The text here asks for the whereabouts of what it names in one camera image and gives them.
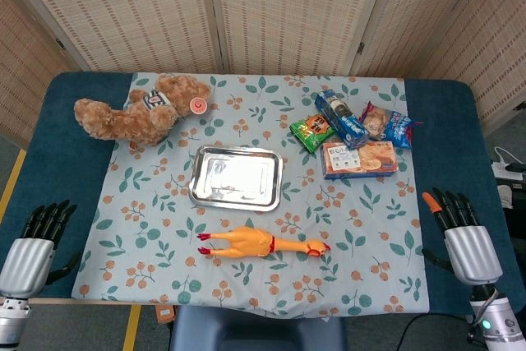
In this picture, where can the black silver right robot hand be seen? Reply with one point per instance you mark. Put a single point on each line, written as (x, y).
(470, 250)

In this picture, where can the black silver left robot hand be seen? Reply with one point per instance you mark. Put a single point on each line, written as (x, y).
(26, 262)

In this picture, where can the yellow rubber chicken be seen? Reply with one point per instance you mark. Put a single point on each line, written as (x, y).
(246, 241)

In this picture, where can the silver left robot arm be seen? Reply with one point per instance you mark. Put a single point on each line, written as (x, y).
(12, 318)

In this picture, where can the shiny metal tray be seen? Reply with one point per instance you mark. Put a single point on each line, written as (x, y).
(236, 178)

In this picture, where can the white power strip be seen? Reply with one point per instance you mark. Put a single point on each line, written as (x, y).
(503, 171)

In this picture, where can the blue table cover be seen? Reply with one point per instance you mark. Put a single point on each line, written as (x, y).
(61, 170)

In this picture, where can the orange cracker box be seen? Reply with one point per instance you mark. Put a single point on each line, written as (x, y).
(361, 162)

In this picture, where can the blue white snack bag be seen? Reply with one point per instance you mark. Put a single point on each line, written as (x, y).
(396, 127)

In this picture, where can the small orange tag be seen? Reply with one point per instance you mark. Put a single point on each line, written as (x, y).
(164, 315)

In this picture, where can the brown teddy bear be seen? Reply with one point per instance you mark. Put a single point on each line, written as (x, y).
(135, 118)

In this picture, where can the blue cookie box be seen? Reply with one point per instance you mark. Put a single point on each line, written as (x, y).
(343, 121)

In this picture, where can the green snack bag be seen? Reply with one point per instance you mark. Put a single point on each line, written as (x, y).
(310, 133)

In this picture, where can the metal screen hinge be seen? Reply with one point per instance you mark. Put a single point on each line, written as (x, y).
(60, 43)
(361, 48)

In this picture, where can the blue padded seat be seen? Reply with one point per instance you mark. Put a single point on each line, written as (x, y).
(255, 332)

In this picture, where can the woven folding screen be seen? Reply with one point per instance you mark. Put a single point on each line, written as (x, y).
(287, 10)

